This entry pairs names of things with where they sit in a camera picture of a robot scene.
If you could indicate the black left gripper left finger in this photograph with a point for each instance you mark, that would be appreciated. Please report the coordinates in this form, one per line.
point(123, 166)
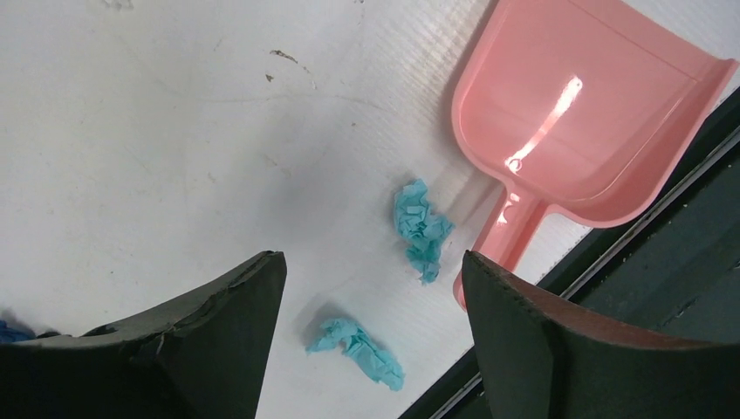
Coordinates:
point(202, 354)

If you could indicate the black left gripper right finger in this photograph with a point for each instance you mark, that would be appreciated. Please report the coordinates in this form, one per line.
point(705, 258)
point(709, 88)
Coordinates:
point(541, 356)

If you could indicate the pink plastic dustpan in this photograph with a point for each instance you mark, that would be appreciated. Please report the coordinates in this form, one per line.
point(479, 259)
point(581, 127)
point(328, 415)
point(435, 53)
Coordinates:
point(581, 108)

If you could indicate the light blue long paper scrap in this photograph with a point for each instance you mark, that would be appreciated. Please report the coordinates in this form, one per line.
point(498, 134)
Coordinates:
point(377, 363)

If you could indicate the light blue small paper scrap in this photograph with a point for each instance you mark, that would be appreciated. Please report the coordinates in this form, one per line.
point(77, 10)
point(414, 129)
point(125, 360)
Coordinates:
point(423, 230)

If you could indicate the dark blue scrap near left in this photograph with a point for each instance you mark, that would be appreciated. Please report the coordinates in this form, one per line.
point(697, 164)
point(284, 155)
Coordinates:
point(9, 334)

